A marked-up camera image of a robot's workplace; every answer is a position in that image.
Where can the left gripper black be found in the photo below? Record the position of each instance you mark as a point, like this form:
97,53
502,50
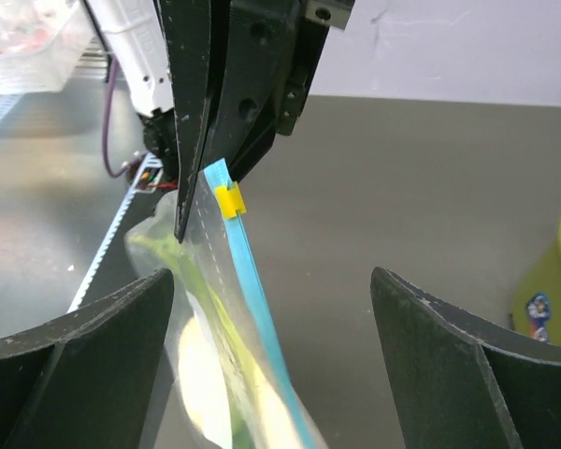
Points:
273,48

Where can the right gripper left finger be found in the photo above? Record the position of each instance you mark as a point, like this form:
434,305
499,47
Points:
84,379

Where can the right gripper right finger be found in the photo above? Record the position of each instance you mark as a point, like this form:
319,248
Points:
460,381

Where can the blue zip clear bag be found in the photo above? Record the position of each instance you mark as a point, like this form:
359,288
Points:
228,368

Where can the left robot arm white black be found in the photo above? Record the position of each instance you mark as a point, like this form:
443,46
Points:
216,80

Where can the yellow zip slider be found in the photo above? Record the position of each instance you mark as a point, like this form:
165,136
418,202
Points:
230,200

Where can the blue tub label sticker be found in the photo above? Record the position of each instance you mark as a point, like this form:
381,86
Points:
538,314

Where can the olive green plastic tub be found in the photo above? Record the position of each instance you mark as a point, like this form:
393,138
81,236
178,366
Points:
543,277

